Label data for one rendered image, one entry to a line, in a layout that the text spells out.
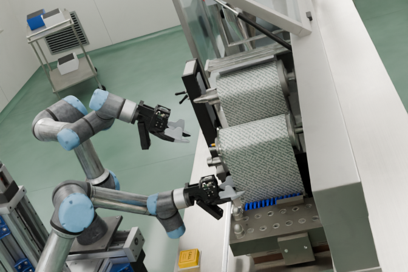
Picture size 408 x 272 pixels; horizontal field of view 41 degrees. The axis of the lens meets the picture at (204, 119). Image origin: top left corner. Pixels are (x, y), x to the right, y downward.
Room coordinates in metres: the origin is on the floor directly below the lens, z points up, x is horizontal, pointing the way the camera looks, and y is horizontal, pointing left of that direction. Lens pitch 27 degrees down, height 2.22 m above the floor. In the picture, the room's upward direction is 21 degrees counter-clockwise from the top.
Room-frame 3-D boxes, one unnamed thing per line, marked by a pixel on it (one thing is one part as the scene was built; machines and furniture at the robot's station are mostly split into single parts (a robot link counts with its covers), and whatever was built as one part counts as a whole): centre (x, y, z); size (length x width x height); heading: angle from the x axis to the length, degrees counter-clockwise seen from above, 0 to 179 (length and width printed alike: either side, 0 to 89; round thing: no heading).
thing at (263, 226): (1.46, -0.14, 1.00); 0.40 x 0.16 x 0.06; 75
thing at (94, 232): (2.10, 0.67, 0.87); 0.15 x 0.15 x 0.10
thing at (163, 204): (1.69, 0.25, 1.11); 0.11 x 0.08 x 0.09; 75
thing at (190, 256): (1.58, 0.23, 0.91); 0.07 x 0.07 x 0.02; 75
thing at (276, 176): (1.59, -0.13, 1.11); 0.23 x 0.01 x 0.18; 75
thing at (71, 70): (6.35, 1.30, 0.51); 0.91 x 0.58 x 1.02; 9
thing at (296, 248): (1.37, -0.13, 0.97); 0.10 x 0.03 x 0.11; 75
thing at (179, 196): (1.67, 0.17, 1.11); 0.08 x 0.05 x 0.08; 165
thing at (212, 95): (1.93, -0.08, 1.34); 0.06 x 0.06 x 0.06; 75
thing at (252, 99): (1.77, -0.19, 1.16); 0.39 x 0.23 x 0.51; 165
